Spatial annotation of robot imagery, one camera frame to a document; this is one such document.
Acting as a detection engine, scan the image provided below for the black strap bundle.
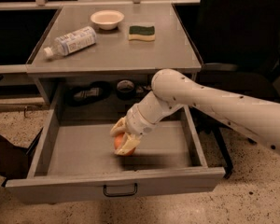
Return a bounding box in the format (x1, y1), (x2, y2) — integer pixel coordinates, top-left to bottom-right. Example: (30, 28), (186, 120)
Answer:
(63, 80), (113, 107)

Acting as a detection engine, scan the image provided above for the white paper bowl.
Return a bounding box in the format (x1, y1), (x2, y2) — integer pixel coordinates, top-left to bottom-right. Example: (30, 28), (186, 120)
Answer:
(91, 10), (124, 31)

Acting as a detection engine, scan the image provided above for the open grey top drawer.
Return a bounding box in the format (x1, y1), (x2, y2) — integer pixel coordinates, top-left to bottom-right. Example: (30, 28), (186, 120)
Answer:
(7, 100), (225, 203)

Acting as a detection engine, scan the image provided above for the green yellow sponge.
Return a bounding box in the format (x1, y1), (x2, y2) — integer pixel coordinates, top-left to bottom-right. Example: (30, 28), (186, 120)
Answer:
(128, 25), (155, 41)

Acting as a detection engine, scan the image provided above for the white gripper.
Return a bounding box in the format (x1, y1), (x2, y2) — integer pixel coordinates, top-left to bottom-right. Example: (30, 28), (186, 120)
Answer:
(109, 103), (161, 157)

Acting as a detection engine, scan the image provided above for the orange fruit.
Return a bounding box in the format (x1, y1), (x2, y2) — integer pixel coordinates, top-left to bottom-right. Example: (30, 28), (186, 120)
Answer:
(113, 133), (136, 157)

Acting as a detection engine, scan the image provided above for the crumpled white wrapper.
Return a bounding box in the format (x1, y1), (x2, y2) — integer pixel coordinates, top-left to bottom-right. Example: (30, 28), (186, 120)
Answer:
(136, 85), (151, 93)

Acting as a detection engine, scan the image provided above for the black drawer handle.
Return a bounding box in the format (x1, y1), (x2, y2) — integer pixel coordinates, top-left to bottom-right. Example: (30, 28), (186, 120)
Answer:
(103, 183), (138, 198)

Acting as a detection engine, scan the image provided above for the black office chair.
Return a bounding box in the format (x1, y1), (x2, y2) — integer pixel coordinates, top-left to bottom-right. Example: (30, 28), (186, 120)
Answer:
(189, 0), (280, 179)

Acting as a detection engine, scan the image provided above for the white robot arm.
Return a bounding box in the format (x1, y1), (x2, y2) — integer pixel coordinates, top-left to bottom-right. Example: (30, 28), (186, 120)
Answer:
(110, 69), (280, 156)

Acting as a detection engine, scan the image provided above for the clear plastic water bottle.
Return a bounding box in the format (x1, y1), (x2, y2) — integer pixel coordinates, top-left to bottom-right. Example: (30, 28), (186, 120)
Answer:
(44, 26), (96, 59)

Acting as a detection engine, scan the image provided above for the black tape roll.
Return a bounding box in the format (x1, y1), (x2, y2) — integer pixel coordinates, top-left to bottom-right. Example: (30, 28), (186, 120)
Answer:
(116, 79), (136, 100)

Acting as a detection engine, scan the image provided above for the dark brown object at left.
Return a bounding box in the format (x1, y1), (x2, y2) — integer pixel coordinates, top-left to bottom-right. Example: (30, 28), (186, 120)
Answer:
(0, 130), (42, 187)

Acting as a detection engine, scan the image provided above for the grey metal cabinet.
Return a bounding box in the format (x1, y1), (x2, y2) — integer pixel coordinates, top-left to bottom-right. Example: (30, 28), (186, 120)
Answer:
(25, 2), (204, 123)

